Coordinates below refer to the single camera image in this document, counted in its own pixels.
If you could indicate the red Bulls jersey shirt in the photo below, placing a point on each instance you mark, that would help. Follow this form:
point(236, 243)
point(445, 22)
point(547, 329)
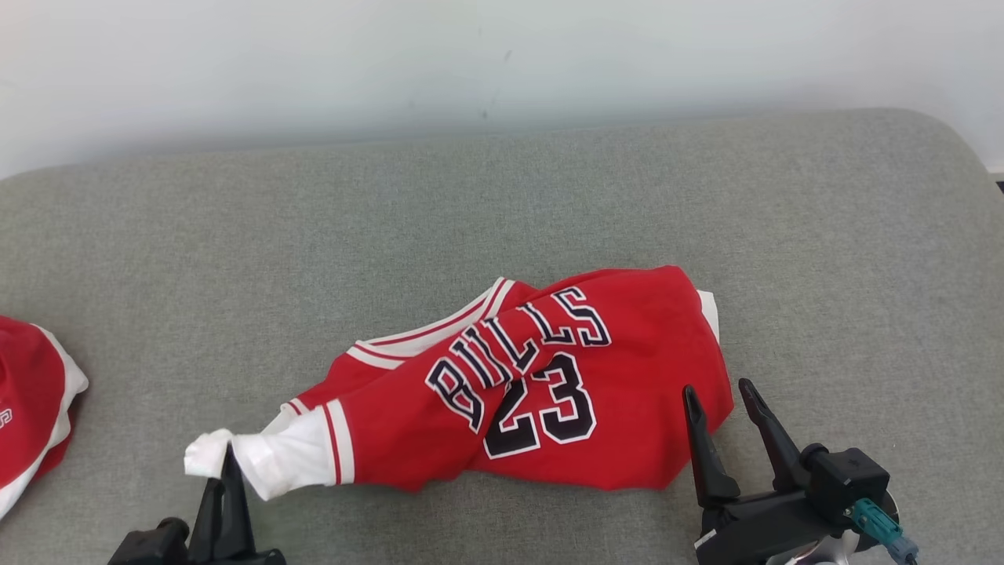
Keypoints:
point(627, 369)

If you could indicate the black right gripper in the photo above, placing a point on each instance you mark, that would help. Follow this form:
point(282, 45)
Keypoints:
point(753, 530)

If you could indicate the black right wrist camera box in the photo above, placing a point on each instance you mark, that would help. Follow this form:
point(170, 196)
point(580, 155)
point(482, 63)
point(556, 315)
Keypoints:
point(851, 475)

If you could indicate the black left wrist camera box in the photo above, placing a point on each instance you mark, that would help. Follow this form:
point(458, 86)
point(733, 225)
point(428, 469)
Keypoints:
point(153, 545)

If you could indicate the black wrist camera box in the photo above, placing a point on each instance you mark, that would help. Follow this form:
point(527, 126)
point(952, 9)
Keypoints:
point(851, 475)
point(153, 545)

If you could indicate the red white-striped shorts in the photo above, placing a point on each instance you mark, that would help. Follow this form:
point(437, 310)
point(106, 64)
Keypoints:
point(27, 392)

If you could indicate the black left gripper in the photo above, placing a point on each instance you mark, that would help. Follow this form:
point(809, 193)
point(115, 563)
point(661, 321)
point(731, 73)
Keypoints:
point(235, 559)

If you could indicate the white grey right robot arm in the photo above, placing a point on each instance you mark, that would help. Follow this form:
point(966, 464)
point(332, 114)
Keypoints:
point(831, 555)

